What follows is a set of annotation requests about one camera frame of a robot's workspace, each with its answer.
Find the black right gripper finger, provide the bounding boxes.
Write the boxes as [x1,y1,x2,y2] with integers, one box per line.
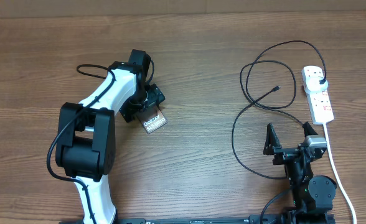
[302,122,317,137]
[263,123,282,155]

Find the black USB charger cable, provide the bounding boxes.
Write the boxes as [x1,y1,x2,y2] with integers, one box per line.
[231,40,328,180]

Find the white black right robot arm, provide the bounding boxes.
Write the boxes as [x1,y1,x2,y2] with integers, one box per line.
[260,123,337,223]

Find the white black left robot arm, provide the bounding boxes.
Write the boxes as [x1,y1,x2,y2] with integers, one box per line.
[47,49,167,223]

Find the white charger plug adapter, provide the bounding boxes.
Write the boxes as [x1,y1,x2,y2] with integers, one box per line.
[304,77,329,94]

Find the white power strip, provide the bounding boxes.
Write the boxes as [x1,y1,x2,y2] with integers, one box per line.
[301,65,334,124]

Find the white power strip cord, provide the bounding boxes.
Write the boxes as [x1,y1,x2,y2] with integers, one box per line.
[322,123,358,224]

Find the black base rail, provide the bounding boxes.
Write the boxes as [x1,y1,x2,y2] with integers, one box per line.
[58,213,336,224]

